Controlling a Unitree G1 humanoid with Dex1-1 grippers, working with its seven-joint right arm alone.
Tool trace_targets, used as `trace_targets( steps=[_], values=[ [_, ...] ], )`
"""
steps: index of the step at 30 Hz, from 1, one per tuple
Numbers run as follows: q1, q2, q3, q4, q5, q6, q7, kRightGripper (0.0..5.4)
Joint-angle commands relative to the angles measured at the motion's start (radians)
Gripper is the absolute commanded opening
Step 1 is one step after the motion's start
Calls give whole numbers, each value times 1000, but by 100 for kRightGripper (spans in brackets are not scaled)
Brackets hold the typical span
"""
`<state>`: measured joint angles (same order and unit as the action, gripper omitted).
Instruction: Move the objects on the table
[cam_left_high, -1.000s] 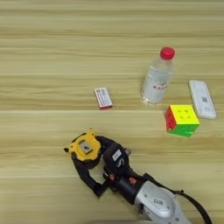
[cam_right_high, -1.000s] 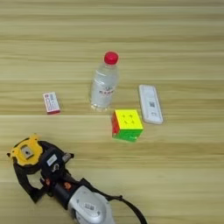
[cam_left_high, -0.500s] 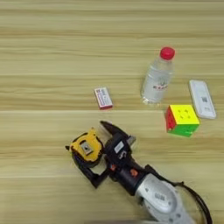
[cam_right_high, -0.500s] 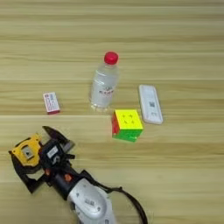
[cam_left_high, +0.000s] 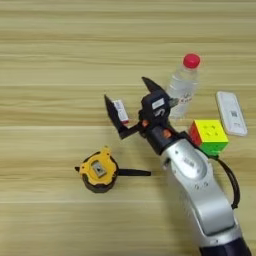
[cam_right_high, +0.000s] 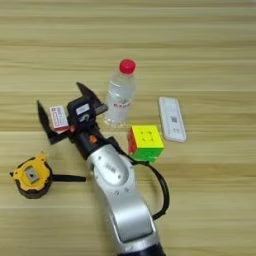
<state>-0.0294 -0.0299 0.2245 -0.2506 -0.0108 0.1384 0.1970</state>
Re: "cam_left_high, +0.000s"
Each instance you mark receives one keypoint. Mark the colourful puzzle cube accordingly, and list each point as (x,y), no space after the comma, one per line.
(210,135)

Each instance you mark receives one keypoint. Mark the white rectangular box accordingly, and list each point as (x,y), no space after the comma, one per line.
(231,114)

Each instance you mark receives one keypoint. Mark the small red white box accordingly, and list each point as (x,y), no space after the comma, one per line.
(120,111)

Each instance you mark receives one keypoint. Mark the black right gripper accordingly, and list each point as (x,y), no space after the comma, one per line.
(160,131)

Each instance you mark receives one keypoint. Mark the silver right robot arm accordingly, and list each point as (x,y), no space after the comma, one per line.
(200,190)

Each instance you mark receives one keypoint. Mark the yellow black tape measure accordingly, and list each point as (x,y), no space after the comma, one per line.
(98,170)

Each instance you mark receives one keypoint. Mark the clear bottle with red cap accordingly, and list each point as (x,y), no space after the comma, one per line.
(183,90)

